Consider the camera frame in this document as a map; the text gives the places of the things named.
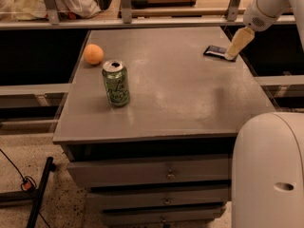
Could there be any grey drawer cabinet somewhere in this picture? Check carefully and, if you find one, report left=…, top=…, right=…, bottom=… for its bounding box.
left=53, top=27, right=273, bottom=225

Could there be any top grey drawer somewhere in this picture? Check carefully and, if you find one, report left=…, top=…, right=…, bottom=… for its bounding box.
left=67, top=154, right=231, bottom=188

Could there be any grey metal railing frame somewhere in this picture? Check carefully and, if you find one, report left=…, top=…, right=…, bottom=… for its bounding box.
left=0, top=0, right=297, bottom=30

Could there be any bottom grey drawer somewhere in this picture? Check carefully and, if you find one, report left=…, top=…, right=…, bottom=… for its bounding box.
left=102, top=205, right=225, bottom=226

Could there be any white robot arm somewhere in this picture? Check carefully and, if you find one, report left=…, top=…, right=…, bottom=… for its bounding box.
left=225, top=0, right=304, bottom=228

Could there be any grey drawer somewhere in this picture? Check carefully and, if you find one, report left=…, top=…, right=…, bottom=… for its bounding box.
left=67, top=154, right=231, bottom=188
left=87, top=185, right=229, bottom=210
left=102, top=205, right=225, bottom=226

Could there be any orange fruit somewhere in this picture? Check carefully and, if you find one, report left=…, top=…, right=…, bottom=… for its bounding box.
left=84, top=44, right=104, bottom=65

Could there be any white cloth on shelf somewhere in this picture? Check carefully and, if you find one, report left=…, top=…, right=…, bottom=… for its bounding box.
left=0, top=0, right=101, bottom=21

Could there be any green soda can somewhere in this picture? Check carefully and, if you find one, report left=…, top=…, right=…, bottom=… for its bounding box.
left=102, top=60, right=130, bottom=107

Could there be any black cable with orange plug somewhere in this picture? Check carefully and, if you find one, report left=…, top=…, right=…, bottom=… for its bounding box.
left=0, top=147, right=51, bottom=228

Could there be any black stand leg left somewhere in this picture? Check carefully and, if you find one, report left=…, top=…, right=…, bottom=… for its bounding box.
left=27, top=157, right=56, bottom=228

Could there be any middle grey drawer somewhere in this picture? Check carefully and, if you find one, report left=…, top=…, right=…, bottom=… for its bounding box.
left=87, top=185, right=229, bottom=210

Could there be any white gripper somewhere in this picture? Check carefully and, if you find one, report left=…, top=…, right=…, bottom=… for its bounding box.
left=224, top=0, right=276, bottom=61

